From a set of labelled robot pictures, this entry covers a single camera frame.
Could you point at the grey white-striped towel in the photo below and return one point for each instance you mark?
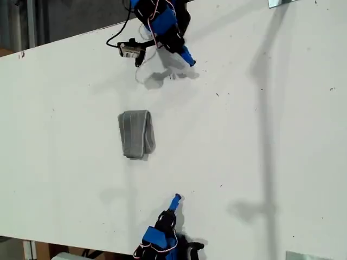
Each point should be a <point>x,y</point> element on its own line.
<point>135,135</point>

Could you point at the black base clamp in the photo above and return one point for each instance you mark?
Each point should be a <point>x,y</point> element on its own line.
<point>187,19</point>
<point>183,239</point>

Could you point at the white plastic container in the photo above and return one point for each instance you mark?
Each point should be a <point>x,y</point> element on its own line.
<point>65,257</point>

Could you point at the white table leg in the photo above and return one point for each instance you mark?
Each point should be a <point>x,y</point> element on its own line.
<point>28,249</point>

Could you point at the black camera stalk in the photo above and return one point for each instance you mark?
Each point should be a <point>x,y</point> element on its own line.
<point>150,43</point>

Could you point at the black camera box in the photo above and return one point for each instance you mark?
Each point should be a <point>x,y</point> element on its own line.
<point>193,249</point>
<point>130,51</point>

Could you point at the steel bracket plate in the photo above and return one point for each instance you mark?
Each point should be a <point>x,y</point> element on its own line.
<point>276,3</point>

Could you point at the grey metal post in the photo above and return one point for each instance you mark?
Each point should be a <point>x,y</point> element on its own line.
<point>31,21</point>

